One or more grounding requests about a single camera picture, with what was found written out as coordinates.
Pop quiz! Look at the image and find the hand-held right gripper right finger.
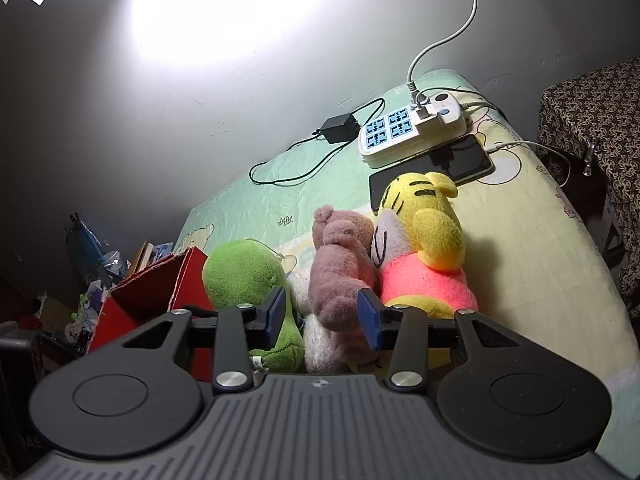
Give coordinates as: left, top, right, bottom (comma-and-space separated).
356, 287, 523, 392

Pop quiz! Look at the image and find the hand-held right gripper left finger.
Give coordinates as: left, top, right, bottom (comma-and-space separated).
120, 286, 290, 395

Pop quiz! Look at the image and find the green plush toy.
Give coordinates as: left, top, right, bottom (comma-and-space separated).
202, 239, 306, 373

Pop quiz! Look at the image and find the mauve plush bear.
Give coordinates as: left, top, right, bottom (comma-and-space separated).
307, 204, 382, 367

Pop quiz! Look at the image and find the yellow tiger plush toy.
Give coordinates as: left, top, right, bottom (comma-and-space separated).
370, 171, 479, 368

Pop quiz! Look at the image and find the red cardboard box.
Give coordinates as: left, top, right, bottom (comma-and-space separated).
87, 246, 217, 383

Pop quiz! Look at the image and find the stack of books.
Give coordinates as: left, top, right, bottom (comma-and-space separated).
127, 240, 174, 279

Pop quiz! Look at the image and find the cartoon print bed sheet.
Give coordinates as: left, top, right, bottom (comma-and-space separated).
172, 69, 640, 398

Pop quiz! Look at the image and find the white power strip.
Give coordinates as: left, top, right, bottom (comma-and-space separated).
358, 89, 472, 169

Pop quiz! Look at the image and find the black smartphone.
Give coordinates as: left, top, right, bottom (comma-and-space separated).
368, 134, 495, 212

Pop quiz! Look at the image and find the pile of plastic bags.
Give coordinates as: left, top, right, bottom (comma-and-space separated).
64, 212, 132, 293

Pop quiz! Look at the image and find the black power adapter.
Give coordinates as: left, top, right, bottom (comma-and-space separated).
320, 115, 361, 144

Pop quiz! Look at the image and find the white plug-in charger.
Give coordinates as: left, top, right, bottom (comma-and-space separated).
412, 102, 443, 124

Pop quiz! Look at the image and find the dark floral patterned cloth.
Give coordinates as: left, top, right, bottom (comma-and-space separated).
536, 59, 640, 281

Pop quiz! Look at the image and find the black adapter cable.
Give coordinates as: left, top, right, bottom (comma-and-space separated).
249, 99, 386, 186

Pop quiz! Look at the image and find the thin white charging cable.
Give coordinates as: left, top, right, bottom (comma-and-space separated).
462, 100, 572, 189

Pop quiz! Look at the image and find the silver metal handle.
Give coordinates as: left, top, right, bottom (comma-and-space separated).
582, 135, 599, 179

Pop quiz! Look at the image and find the thick white power cable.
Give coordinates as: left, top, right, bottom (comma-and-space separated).
407, 0, 478, 95

